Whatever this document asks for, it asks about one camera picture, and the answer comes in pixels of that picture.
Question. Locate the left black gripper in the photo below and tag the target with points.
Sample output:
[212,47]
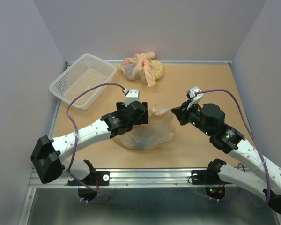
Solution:
[143,120]

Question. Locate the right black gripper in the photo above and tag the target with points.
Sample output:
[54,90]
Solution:
[182,112]

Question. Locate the translucent plastic bag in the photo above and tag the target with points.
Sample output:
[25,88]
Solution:
[156,134]

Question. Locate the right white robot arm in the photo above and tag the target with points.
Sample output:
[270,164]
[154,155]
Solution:
[264,178]

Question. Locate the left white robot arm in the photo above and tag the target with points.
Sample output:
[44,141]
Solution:
[50,156]

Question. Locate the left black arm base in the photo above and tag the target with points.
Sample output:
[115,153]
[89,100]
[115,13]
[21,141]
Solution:
[89,179]

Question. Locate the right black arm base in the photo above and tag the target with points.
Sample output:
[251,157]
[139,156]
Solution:
[208,176]

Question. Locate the knotted plastic bag far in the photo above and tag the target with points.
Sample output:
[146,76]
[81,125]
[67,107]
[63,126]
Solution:
[143,68]

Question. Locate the white plastic mesh basket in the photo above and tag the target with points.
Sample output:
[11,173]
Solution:
[85,73]

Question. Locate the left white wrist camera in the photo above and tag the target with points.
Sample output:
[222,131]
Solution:
[131,95]

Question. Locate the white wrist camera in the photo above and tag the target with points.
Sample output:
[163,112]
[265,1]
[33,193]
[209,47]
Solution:
[131,95]
[194,96]

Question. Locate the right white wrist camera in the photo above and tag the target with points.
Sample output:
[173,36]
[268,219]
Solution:
[194,96]

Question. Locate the aluminium rail frame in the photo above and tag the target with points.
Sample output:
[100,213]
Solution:
[151,187]

